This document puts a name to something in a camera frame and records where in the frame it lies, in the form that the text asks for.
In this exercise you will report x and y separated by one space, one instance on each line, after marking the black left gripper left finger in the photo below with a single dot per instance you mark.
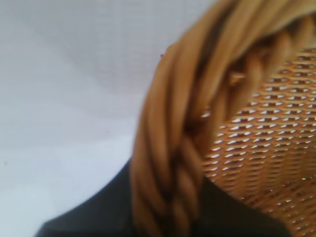
98 212

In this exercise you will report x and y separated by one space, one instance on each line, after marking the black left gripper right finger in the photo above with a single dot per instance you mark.
234 217

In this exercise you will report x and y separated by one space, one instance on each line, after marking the tan woven wicker basket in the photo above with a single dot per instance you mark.
172 111

